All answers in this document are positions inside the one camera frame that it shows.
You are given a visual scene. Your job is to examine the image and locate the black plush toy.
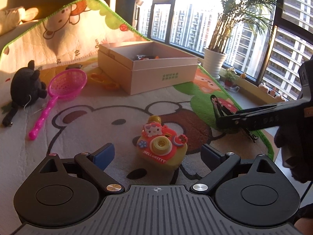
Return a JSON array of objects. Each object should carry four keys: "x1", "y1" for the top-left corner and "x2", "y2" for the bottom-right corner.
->
[{"x1": 2, "y1": 60, "x2": 48, "y2": 127}]

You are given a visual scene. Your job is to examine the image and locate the pink plastic toy strainer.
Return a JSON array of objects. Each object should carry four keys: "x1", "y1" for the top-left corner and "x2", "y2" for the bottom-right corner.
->
[{"x1": 29, "y1": 69, "x2": 87, "y2": 140}]

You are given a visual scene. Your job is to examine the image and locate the black binder clip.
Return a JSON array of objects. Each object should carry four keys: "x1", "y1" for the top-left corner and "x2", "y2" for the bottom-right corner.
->
[{"x1": 210, "y1": 94, "x2": 258, "y2": 143}]

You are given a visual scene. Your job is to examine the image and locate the yellow Hello Kitty toy camera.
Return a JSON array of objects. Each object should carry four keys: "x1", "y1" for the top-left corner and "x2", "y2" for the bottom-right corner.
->
[{"x1": 136, "y1": 116, "x2": 188, "y2": 171}]

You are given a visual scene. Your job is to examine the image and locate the pink cardboard storage box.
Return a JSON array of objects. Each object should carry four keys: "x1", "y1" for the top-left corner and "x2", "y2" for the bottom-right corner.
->
[{"x1": 98, "y1": 41, "x2": 198, "y2": 95}]

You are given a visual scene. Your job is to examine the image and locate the small potted plant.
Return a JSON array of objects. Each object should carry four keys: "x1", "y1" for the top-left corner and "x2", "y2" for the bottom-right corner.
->
[{"x1": 224, "y1": 67, "x2": 240, "y2": 92}]

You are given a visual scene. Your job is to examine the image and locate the large potted palm plant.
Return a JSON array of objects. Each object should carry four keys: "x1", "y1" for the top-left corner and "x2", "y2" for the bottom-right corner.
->
[{"x1": 203, "y1": 0, "x2": 277, "y2": 79}]

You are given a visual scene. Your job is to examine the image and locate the white bolster pillow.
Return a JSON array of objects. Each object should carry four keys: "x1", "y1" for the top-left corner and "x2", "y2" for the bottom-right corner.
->
[{"x1": 0, "y1": 6, "x2": 39, "y2": 35}]

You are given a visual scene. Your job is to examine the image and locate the white battery charger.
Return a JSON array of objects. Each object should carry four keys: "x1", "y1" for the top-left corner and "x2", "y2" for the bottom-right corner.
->
[{"x1": 134, "y1": 55, "x2": 147, "y2": 61}]

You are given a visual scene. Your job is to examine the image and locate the cartoon bear play mat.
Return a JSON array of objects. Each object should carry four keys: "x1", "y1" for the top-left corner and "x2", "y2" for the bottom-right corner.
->
[{"x1": 1, "y1": 0, "x2": 274, "y2": 234}]

